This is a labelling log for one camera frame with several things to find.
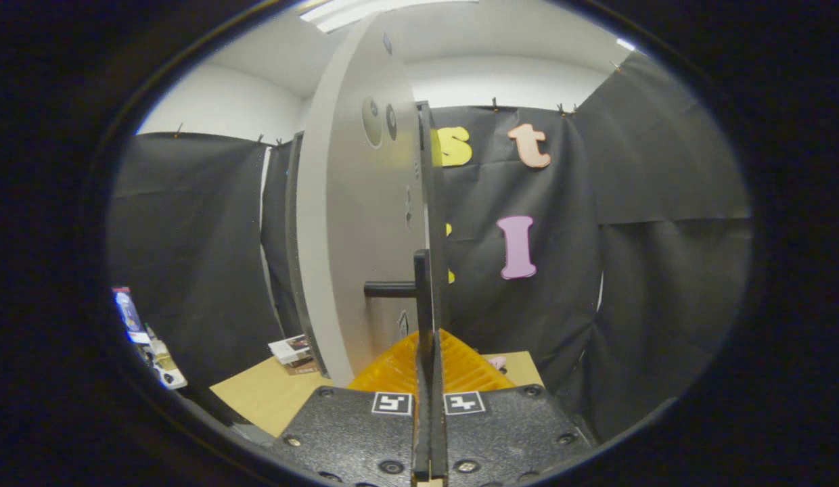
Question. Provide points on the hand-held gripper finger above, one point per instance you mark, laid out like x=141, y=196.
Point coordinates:
x=438, y=433
x=423, y=419

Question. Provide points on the small ceiling light panel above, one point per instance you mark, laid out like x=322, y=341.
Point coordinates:
x=626, y=44

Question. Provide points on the pink and green plush toy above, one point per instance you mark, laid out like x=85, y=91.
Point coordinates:
x=497, y=363

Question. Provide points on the printed booklet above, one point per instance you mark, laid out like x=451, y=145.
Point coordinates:
x=291, y=350

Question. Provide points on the long ceiling light panel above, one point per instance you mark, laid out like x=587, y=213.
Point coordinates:
x=338, y=17

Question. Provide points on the white small object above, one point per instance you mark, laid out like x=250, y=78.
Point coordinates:
x=166, y=372

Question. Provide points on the blue packet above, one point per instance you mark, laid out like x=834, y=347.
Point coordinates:
x=128, y=314

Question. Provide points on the black backdrop cloth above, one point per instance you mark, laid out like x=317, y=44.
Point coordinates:
x=663, y=270

